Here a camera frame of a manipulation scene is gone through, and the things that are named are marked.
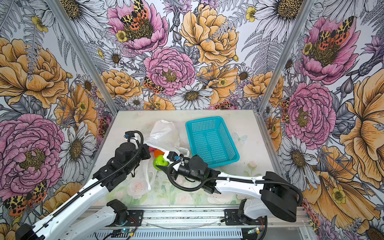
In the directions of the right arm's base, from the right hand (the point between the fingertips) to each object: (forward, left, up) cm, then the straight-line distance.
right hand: (161, 163), depth 68 cm
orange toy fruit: (+6, +3, -1) cm, 7 cm away
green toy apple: (-1, 0, +4) cm, 4 cm away
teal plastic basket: (+30, -25, -23) cm, 45 cm away
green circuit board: (-22, +18, -22) cm, 36 cm away
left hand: (+11, +8, -3) cm, 14 cm away
